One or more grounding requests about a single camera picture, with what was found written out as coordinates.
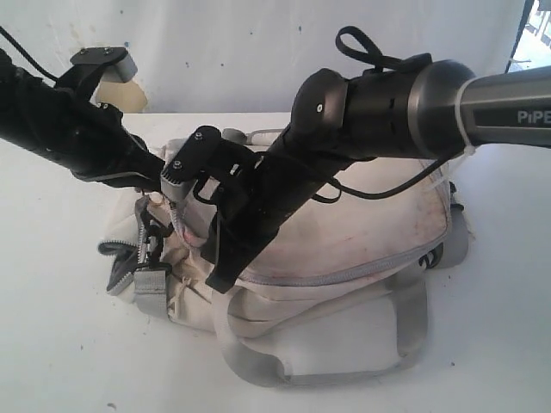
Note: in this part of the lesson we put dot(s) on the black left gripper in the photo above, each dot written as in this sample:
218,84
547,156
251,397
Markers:
88,141

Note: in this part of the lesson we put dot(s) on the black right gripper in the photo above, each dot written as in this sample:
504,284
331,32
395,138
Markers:
277,188

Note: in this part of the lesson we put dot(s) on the white fabric duffel bag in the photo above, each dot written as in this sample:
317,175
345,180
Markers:
343,279

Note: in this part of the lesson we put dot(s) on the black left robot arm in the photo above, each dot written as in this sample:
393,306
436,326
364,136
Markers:
80,82

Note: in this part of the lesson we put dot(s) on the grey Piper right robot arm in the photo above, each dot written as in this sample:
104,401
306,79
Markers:
404,108

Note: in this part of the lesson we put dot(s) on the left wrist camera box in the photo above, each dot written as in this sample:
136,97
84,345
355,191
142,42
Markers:
114,62

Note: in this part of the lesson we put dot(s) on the white cable tie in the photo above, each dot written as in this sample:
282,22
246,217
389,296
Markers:
469,149

